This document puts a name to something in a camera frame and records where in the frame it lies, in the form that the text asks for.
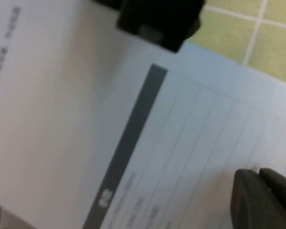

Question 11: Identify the green checked tablecloth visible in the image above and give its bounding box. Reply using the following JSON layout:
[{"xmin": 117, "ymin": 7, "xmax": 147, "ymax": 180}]
[{"xmin": 187, "ymin": 0, "xmax": 286, "ymax": 85}]

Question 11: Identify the white product brochure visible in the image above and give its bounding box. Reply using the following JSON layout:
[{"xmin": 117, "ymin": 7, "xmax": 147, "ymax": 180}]
[{"xmin": 0, "ymin": 0, "xmax": 286, "ymax": 229}]

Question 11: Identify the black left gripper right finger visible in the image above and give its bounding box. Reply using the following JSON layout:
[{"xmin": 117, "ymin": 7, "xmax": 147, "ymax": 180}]
[{"xmin": 259, "ymin": 168, "xmax": 286, "ymax": 229}]

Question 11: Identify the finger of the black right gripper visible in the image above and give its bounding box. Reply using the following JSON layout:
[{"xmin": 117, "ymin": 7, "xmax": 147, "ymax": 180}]
[{"xmin": 90, "ymin": 0, "xmax": 204, "ymax": 53}]

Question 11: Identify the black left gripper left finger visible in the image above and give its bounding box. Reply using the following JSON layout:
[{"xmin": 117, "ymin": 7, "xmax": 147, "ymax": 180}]
[{"xmin": 230, "ymin": 168, "xmax": 286, "ymax": 229}]

